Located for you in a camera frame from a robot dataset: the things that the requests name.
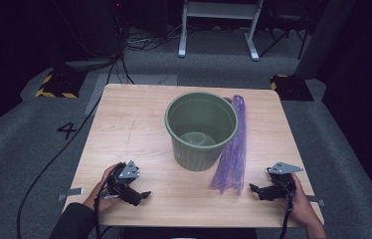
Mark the purple plastic bag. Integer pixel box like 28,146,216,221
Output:
209,95,249,196

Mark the long black floor cable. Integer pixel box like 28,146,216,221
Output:
16,56,124,239

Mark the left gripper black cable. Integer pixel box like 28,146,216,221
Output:
93,162,124,239

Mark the yellow-black striped base plate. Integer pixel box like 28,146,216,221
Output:
35,69,88,100
270,74,315,103

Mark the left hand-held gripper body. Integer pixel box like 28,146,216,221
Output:
105,159,142,202

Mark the grey upright column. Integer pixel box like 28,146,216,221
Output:
293,0,358,81

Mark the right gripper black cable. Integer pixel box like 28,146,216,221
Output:
278,180,296,239

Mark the person's right hand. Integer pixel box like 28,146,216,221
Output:
285,172,320,228

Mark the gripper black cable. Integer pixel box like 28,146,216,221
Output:
93,162,124,239
278,180,296,239

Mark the black folding stand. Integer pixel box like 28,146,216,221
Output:
259,11,311,61

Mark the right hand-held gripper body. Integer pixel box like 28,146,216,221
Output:
267,161,304,201

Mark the person's left hand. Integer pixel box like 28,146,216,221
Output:
83,162,122,214

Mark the tangle of floor cables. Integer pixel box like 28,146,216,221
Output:
123,23,182,53

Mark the dark equipment tower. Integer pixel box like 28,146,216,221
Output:
50,0,126,73

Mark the white metal desk frame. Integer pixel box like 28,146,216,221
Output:
177,0,265,63

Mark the grey metal table bracket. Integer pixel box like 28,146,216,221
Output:
57,187,85,203
306,195,326,207

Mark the green plastic trash bin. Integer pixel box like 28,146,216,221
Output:
164,92,240,172

